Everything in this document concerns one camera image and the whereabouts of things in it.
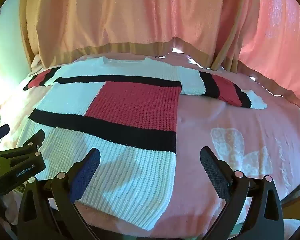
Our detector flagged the pink curtain panel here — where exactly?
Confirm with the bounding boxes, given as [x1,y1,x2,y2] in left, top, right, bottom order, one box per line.
[237,0,300,105]
[19,0,243,72]

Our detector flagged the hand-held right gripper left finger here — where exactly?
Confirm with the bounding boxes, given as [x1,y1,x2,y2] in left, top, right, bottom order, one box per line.
[17,147,102,240]

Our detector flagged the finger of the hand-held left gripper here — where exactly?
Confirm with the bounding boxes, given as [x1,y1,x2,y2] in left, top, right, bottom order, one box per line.
[16,129,46,153]
[0,123,10,143]

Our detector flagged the white knitted garment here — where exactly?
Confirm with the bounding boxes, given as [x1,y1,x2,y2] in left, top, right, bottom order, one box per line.
[23,57,268,231]

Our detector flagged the pink floral blanket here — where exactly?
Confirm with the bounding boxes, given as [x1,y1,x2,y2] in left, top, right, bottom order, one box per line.
[0,52,300,240]

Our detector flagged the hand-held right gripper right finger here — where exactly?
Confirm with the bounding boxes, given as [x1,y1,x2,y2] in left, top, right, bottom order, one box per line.
[199,146,285,240]

